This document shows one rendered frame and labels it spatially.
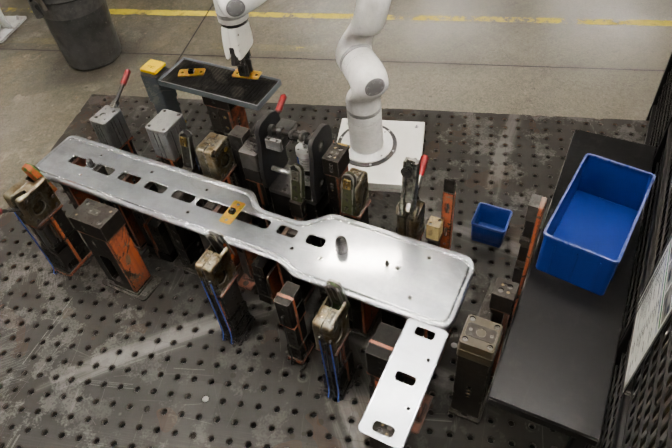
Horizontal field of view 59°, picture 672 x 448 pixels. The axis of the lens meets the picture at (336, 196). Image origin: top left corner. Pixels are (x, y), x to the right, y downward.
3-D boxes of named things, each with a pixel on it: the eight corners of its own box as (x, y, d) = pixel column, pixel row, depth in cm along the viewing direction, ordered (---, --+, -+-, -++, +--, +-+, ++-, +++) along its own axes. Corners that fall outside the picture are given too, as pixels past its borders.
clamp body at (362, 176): (340, 268, 186) (329, 186, 159) (355, 242, 193) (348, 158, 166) (367, 278, 183) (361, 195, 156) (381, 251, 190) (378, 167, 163)
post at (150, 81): (175, 172, 223) (137, 74, 191) (187, 159, 228) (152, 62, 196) (191, 177, 220) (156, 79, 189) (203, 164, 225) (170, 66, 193)
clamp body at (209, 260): (213, 338, 172) (182, 267, 147) (236, 305, 180) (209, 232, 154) (240, 350, 169) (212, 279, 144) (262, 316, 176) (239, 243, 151)
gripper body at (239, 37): (228, 6, 164) (236, 41, 172) (212, 25, 158) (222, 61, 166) (252, 8, 162) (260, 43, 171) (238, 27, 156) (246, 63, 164)
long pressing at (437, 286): (22, 177, 184) (20, 174, 183) (73, 133, 197) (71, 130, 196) (449, 334, 135) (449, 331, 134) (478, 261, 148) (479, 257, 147)
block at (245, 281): (236, 285, 185) (215, 225, 164) (258, 254, 192) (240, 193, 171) (251, 290, 183) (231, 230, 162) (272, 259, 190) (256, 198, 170)
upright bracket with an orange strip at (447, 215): (435, 297, 176) (443, 178, 140) (436, 293, 177) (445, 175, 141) (444, 300, 175) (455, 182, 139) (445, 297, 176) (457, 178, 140)
